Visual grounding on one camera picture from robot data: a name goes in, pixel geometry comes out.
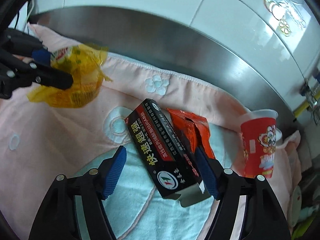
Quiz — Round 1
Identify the white ceramic plate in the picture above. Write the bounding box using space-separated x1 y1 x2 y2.
287 185 302 227

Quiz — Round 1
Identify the orange snack wrapper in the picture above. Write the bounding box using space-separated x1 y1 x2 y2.
167 108 215 159

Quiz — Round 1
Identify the yellow plastic wrapper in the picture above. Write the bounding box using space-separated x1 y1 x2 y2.
27 44 111 108

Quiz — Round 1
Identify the red lion snack cup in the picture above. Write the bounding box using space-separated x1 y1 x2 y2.
239 109 278 178

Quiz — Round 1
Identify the yellow gas hose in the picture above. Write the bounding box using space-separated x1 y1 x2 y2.
292 101 312 119

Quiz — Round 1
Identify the metal water valve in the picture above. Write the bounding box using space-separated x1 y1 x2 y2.
301 69 319 126

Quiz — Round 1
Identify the black cardboard box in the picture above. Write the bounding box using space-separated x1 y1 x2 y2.
125 99 210 207

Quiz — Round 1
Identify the pink airplane towel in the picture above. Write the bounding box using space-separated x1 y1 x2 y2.
0 22 302 240

